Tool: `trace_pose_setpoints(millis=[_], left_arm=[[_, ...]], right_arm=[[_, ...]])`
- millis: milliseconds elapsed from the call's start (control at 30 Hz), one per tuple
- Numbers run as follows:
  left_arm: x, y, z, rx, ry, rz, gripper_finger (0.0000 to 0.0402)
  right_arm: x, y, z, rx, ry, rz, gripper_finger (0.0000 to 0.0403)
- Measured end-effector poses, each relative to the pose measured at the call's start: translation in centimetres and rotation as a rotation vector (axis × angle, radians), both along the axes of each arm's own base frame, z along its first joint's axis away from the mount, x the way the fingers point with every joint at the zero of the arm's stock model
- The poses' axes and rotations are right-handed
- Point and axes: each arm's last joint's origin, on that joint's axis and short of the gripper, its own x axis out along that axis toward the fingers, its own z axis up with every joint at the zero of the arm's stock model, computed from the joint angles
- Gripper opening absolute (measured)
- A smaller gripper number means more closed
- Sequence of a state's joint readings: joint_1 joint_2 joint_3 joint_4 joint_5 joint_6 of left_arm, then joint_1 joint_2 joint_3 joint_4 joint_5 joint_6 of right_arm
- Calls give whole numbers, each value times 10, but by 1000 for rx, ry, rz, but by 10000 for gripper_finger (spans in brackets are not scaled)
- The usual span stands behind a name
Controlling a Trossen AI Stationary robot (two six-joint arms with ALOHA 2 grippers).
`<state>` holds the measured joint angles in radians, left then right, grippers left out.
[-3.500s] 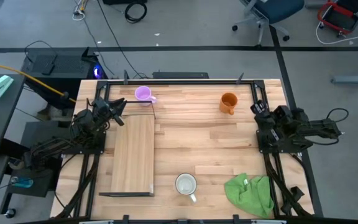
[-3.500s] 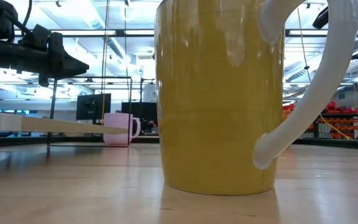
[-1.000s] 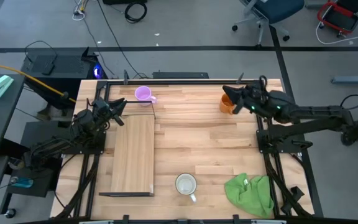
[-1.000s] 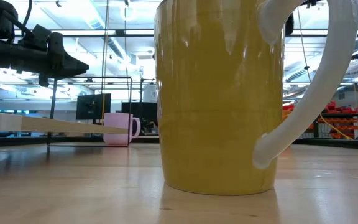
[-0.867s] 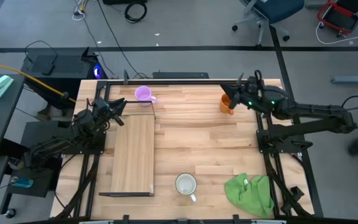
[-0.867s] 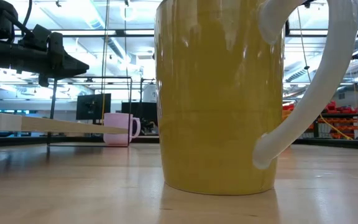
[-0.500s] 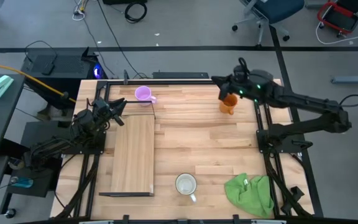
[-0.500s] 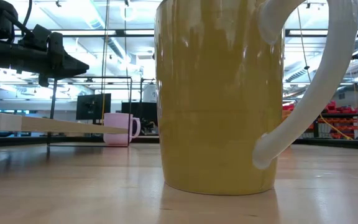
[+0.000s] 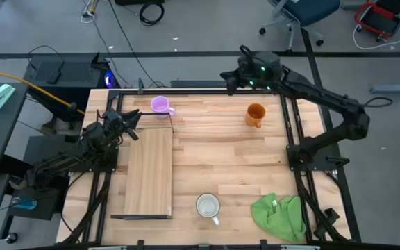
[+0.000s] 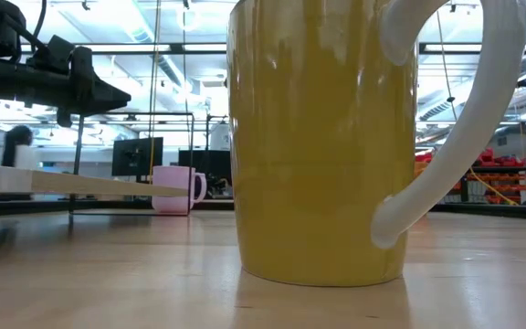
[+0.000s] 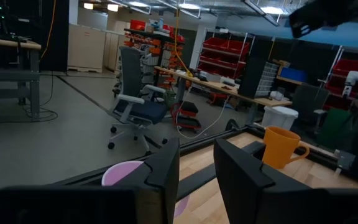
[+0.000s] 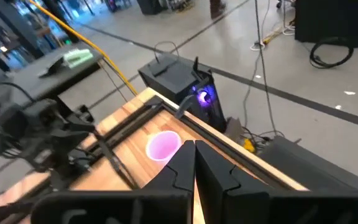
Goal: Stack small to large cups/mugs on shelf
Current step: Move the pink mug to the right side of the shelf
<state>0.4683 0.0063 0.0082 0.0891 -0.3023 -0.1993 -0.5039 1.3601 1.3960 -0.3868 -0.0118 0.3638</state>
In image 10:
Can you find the pink plastic mug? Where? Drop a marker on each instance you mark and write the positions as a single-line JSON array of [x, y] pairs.
[[171, 176]]

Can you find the black computer monitor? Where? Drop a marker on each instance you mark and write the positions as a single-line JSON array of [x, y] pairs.
[[208, 164], [137, 155]]

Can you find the black metal table frame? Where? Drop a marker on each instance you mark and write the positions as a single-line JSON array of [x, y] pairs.
[[496, 211]]

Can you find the person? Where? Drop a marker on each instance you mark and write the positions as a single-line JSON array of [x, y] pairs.
[[16, 137]]

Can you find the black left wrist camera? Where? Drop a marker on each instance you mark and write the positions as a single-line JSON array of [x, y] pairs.
[[53, 55]]

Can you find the rack with red bins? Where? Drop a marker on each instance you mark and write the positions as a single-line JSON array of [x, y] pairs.
[[500, 161]]

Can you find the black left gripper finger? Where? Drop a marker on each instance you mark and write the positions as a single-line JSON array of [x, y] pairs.
[[112, 97]]

